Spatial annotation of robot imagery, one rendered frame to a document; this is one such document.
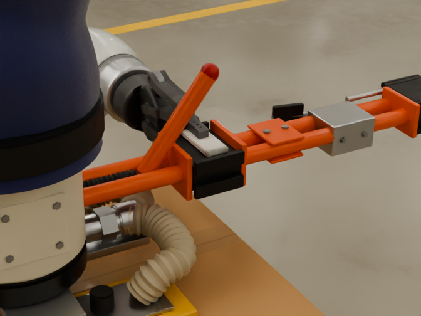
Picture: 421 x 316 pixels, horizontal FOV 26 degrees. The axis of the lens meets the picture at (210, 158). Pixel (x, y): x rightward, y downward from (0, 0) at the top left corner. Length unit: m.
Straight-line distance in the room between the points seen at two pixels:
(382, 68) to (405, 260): 1.66
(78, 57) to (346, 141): 0.45
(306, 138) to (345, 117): 0.07
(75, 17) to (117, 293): 0.35
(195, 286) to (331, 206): 2.31
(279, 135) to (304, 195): 2.31
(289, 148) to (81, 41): 0.36
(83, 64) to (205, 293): 0.35
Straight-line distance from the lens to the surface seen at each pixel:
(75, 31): 0.93
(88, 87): 0.94
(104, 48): 1.36
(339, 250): 3.19
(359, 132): 1.24
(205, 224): 1.25
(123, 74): 1.30
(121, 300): 1.08
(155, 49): 4.78
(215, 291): 1.13
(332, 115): 1.24
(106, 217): 1.11
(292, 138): 1.17
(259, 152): 1.15
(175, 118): 1.10
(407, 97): 1.29
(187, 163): 1.09
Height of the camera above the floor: 1.79
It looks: 29 degrees down
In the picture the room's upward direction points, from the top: straight up
